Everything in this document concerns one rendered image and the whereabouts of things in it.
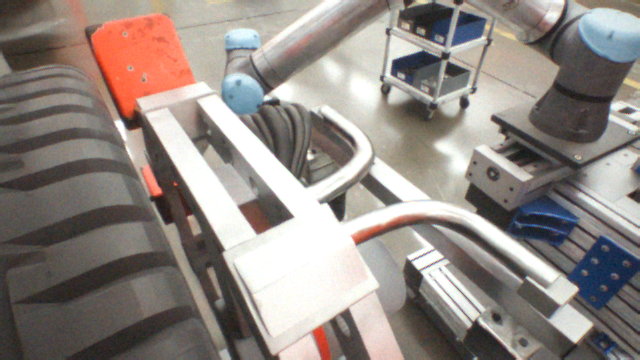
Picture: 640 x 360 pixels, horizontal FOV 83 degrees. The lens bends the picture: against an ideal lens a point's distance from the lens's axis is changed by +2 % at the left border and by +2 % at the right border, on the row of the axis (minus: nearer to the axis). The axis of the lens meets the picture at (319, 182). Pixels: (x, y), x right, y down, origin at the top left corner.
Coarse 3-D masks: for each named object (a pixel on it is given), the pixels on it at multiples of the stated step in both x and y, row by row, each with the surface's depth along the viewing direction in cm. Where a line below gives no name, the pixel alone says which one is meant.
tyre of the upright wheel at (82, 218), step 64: (0, 128) 16; (64, 128) 16; (0, 192) 14; (64, 192) 14; (128, 192) 15; (0, 256) 13; (64, 256) 13; (128, 256) 13; (0, 320) 12; (64, 320) 11; (128, 320) 12; (192, 320) 13
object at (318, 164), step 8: (312, 144) 55; (312, 152) 53; (320, 152) 53; (312, 160) 52; (320, 160) 53; (328, 160) 54; (304, 168) 54; (312, 168) 53; (320, 168) 54; (328, 168) 56; (336, 168) 57; (304, 176) 55; (312, 176) 54; (320, 176) 56
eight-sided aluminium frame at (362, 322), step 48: (192, 96) 31; (192, 144) 26; (240, 144) 26; (192, 192) 22; (288, 192) 22; (192, 240) 60; (240, 240) 19; (288, 240) 19; (336, 240) 19; (240, 288) 18; (288, 288) 17; (336, 288) 18; (288, 336) 17; (336, 336) 22; (384, 336) 19
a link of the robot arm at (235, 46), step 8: (232, 32) 74; (240, 32) 75; (248, 32) 75; (256, 32) 75; (224, 40) 74; (232, 40) 72; (240, 40) 72; (248, 40) 72; (256, 40) 74; (224, 48) 75; (232, 48) 73; (240, 48) 73; (248, 48) 73; (256, 48) 74; (232, 56) 71
